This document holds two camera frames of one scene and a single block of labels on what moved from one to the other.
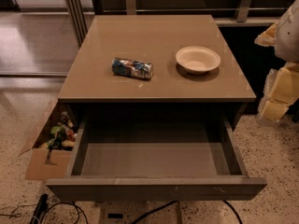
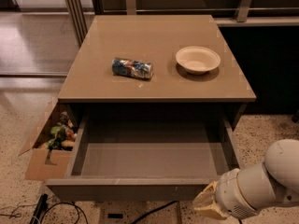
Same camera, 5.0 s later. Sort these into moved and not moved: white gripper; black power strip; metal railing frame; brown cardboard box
Moved: white gripper
Not moved: brown cardboard box; black power strip; metal railing frame
